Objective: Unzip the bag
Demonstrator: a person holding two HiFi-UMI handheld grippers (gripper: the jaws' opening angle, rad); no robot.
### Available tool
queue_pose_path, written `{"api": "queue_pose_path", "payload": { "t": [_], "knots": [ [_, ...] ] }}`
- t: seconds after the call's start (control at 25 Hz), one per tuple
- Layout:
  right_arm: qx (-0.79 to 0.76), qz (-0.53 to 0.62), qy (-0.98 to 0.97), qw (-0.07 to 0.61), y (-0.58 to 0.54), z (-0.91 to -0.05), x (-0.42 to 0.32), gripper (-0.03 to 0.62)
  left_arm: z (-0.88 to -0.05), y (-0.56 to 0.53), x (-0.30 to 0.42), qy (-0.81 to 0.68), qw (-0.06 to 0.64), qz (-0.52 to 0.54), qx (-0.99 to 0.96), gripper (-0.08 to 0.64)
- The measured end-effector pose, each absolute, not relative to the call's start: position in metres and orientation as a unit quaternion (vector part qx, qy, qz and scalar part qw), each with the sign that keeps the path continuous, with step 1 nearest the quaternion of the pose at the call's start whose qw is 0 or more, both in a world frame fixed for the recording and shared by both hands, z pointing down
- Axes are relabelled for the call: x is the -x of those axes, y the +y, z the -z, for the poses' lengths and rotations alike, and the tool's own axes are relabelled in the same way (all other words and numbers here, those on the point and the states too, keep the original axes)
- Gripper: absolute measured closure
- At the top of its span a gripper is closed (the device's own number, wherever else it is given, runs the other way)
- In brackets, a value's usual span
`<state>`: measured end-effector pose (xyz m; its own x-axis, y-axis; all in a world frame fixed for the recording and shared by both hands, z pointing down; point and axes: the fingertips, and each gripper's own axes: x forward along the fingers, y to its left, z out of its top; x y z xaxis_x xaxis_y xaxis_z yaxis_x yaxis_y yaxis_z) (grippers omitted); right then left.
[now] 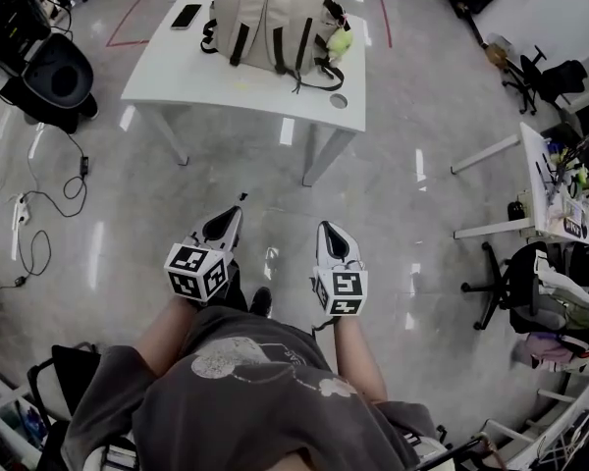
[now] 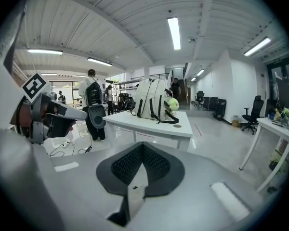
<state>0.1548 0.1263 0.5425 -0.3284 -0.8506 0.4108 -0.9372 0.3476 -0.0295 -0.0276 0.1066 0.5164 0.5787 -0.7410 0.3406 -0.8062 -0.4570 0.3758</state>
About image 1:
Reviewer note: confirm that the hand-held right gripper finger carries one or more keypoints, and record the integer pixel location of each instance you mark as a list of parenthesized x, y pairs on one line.
[(354, 250), (319, 245)]

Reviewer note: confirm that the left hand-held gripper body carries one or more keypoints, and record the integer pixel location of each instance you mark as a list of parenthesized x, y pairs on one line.
[(194, 273)]

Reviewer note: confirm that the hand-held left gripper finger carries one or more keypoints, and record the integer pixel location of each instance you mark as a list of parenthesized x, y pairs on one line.
[(236, 233), (203, 225)]

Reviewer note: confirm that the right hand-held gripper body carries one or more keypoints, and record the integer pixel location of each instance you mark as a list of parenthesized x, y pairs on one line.
[(343, 287)]

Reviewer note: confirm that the beige backpack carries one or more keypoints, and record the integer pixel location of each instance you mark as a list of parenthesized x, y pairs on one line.
[(270, 13)]

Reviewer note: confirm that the person's right forearm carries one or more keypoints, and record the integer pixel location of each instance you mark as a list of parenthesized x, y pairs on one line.
[(358, 361)]

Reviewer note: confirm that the person's left forearm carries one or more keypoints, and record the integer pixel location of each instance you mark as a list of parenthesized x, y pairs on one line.
[(164, 336)]

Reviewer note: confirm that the person's black trousers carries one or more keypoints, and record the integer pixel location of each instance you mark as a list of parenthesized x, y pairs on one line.
[(235, 287)]

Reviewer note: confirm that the person's right black shoe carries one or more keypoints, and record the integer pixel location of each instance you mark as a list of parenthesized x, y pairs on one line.
[(261, 302)]

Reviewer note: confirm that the black power adapter brick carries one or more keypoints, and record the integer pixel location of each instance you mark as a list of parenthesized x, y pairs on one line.
[(84, 165)]

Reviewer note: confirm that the white table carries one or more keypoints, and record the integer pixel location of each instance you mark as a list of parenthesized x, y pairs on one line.
[(176, 76)]

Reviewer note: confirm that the person's grey printed t-shirt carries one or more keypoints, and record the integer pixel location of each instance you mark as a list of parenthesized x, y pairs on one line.
[(250, 420)]

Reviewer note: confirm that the black folding chair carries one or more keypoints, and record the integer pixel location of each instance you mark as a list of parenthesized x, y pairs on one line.
[(73, 376)]

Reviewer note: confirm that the small black bag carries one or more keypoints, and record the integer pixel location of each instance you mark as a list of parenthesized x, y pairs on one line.
[(516, 210)]

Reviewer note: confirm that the small black power adapter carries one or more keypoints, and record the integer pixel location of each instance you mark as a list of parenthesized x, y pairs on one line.
[(20, 280)]

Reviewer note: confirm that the white power strip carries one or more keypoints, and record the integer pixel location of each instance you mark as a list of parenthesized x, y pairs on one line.
[(21, 209)]

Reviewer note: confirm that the white waist pack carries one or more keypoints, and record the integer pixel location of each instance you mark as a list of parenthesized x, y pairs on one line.
[(429, 452)]

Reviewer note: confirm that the white cluttered desk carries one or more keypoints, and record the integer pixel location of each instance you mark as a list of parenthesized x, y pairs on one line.
[(532, 165)]

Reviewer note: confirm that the yellow-green plush toy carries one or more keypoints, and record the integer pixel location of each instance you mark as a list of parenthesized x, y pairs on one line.
[(341, 42)]

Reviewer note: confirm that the black smartphone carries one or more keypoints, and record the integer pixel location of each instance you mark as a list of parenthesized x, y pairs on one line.
[(186, 16)]

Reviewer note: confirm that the white metal rack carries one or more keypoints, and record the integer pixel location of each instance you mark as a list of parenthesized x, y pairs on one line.
[(505, 431)]

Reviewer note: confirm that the pile of desk clutter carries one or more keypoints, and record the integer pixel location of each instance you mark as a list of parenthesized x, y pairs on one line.
[(574, 199)]

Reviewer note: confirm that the white metal shelf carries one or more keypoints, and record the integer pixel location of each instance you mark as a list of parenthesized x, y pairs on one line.
[(5, 400)]

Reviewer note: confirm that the red tape strip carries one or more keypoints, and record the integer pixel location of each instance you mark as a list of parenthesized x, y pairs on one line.
[(386, 22)]

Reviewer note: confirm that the pile of clothes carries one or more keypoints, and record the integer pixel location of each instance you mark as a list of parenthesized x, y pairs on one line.
[(579, 307)]

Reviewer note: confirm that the small wooden guitar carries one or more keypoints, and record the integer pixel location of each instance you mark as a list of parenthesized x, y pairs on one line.
[(497, 53)]

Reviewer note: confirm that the black eyeglasses frame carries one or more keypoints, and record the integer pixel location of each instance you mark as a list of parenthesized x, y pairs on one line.
[(451, 452)]

